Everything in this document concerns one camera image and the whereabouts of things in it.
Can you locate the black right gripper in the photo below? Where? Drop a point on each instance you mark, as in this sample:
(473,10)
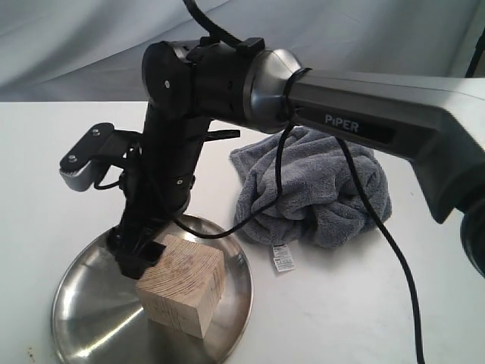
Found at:
(157,188)

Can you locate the light wooden cube block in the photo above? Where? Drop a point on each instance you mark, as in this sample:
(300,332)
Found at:
(184,287)

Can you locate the grey fluffy towel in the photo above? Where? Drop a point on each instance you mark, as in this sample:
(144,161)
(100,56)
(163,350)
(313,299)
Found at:
(320,204)

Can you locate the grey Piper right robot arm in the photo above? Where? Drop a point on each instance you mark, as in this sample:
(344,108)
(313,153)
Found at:
(435,123)

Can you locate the round stainless steel plate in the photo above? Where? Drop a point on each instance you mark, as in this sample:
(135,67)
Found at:
(97,316)

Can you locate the grey backdrop curtain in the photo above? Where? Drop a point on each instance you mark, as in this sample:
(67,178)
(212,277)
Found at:
(91,50)

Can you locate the black stand pole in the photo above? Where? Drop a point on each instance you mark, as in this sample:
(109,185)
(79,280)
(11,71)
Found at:
(475,60)

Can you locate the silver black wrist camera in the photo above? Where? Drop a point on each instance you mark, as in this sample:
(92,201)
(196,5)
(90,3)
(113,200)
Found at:
(100,148)

